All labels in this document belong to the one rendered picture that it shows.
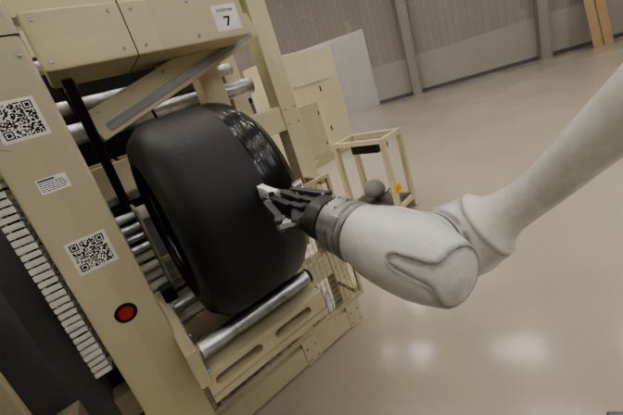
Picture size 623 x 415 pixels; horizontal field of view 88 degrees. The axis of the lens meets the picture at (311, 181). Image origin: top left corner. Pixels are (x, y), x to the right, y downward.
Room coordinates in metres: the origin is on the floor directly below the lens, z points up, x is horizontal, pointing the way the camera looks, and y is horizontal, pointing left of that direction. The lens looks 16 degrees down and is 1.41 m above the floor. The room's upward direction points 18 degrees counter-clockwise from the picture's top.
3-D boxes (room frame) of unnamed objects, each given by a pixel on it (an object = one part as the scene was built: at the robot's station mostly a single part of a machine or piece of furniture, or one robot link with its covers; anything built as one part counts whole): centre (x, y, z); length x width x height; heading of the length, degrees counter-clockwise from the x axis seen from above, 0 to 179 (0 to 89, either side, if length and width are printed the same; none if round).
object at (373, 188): (3.09, -0.63, 0.40); 0.60 x 0.35 x 0.80; 42
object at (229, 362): (0.75, 0.24, 0.83); 0.36 x 0.09 x 0.06; 122
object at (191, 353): (0.77, 0.47, 0.90); 0.40 x 0.03 x 0.10; 32
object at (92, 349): (0.64, 0.58, 1.19); 0.05 x 0.04 x 0.48; 32
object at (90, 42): (1.18, 0.37, 1.71); 0.61 x 0.25 x 0.15; 122
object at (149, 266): (1.07, 0.70, 1.05); 0.20 x 0.15 x 0.30; 122
